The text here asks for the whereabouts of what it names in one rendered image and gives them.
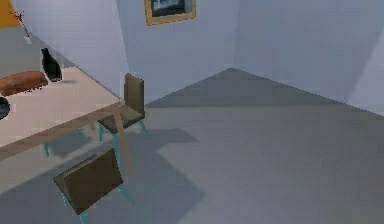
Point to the red twig in glass vase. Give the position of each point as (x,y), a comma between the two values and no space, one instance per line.
(22,23)

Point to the brown chair with teal legs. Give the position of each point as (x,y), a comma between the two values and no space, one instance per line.
(133,100)
(90,181)

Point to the pale wooden table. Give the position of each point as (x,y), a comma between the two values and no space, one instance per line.
(63,106)

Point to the black bottle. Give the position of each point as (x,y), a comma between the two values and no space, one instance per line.
(50,66)

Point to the brown bread loaf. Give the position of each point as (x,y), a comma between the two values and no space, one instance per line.
(21,82)

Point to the dark round bowl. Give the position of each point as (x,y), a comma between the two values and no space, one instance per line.
(3,108)

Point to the gold framed wall picture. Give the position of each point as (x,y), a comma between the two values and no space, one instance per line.
(169,10)

